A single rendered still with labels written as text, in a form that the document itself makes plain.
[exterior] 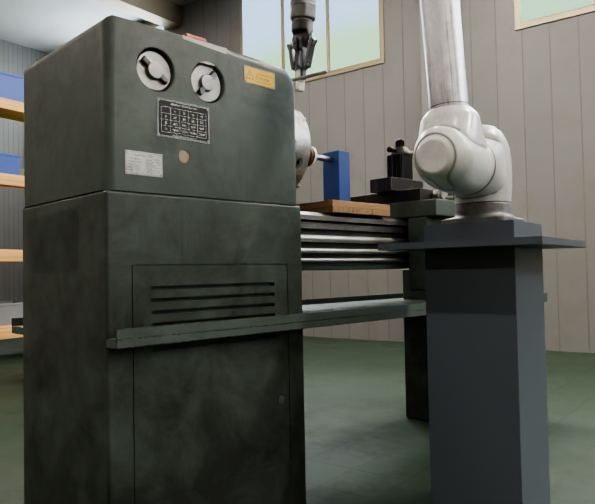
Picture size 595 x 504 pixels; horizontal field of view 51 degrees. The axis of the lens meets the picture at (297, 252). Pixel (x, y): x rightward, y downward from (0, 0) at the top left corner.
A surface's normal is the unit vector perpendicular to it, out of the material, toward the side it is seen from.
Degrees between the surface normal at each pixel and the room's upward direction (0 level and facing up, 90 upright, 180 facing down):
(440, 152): 96
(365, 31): 90
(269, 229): 90
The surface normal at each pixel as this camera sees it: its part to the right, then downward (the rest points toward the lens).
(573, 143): -0.60, -0.01
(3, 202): 0.80, -0.04
